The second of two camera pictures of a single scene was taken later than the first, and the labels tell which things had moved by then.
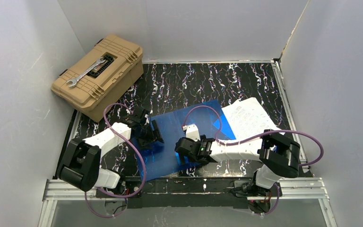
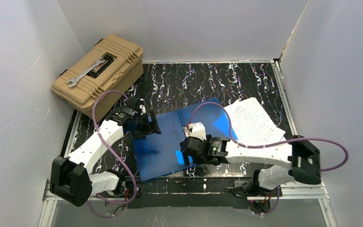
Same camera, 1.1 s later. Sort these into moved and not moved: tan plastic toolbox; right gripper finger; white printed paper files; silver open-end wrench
Moved: right gripper finger
Not moved: white printed paper files; tan plastic toolbox; silver open-end wrench
